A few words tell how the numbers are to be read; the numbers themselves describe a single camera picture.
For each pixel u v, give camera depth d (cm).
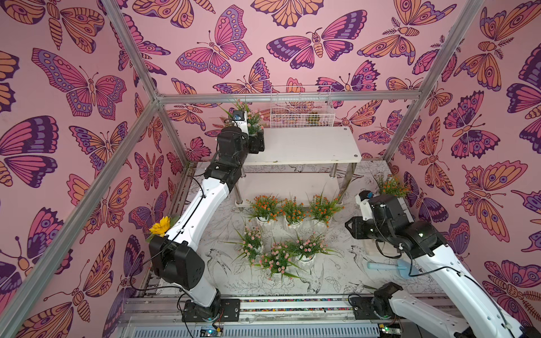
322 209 83
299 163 119
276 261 71
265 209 82
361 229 62
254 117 70
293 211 84
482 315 38
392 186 90
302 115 106
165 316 73
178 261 42
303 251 74
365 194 64
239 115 62
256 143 68
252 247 72
